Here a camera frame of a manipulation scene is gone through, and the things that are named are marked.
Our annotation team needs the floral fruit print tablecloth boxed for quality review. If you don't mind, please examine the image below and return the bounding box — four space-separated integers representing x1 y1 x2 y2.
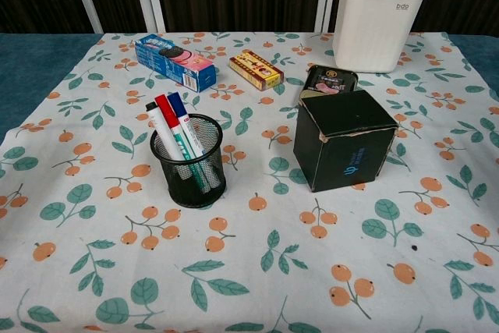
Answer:
0 30 499 333

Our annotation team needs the black cap whiteboard marker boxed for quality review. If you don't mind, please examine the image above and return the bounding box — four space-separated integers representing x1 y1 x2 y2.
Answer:
145 101 189 182

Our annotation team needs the blue sandwich cookie box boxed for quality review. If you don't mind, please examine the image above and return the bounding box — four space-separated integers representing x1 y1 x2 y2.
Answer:
134 34 218 94

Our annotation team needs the red cap whiteboard marker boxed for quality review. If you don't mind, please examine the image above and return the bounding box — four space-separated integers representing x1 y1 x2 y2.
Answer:
154 94 211 193

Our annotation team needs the black cardboard cube box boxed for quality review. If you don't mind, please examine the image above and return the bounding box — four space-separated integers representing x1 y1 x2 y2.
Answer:
292 89 399 193

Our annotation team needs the white desktop waste bin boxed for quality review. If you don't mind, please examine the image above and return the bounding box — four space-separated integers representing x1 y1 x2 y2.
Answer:
331 0 426 74

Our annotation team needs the black rectangular food tin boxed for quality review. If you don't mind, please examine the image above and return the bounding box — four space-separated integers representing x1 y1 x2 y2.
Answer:
299 62 359 101

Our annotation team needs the blue cap whiteboard marker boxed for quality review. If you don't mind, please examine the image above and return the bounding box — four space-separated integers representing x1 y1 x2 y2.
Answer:
167 91 221 190

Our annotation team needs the black mesh pen holder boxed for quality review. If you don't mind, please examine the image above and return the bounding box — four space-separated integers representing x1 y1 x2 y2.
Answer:
150 113 227 208

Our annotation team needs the red and yellow carton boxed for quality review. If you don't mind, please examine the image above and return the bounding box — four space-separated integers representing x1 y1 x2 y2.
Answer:
228 48 285 92

